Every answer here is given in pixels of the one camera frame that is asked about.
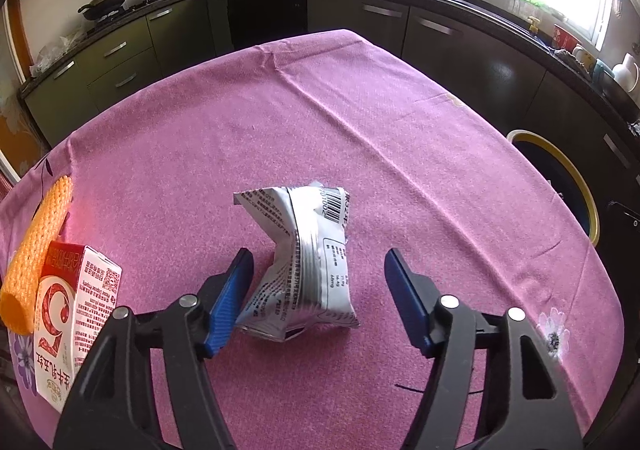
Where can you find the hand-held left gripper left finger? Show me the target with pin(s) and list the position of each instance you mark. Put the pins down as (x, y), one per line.
(230, 300)

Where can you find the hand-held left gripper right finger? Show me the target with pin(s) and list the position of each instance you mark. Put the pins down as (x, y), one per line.
(405, 300)

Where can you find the silver printed snack wrapper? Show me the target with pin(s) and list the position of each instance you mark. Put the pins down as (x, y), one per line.
(305, 260)

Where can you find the yellow-rimmed trash bin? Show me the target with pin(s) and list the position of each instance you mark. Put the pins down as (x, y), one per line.
(587, 200)

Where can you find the red and white milk carton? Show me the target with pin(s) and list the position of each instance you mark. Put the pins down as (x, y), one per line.
(75, 310)

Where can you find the pink floral tablecloth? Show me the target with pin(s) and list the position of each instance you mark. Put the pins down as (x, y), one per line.
(310, 129)

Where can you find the orange foam fruit net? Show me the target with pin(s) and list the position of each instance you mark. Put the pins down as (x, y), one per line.
(40, 240)

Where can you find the green kitchen cabinets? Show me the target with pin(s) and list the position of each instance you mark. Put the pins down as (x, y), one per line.
(470, 54)

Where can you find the clear plastic bag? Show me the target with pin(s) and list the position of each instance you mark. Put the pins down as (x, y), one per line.
(55, 54)

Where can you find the white mug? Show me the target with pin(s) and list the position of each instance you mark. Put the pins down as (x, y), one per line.
(584, 57)

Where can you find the small yellow tap fitting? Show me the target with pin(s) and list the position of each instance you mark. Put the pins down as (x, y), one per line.
(534, 24)

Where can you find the gas stove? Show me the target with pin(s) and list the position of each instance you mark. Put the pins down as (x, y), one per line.
(145, 4)

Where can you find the red paper cup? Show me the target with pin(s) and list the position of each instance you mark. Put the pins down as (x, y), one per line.
(565, 37)

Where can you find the white jug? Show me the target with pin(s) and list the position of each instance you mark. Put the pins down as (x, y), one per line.
(626, 74)

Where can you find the black wok with lid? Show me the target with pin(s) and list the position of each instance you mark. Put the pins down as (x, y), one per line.
(102, 2)

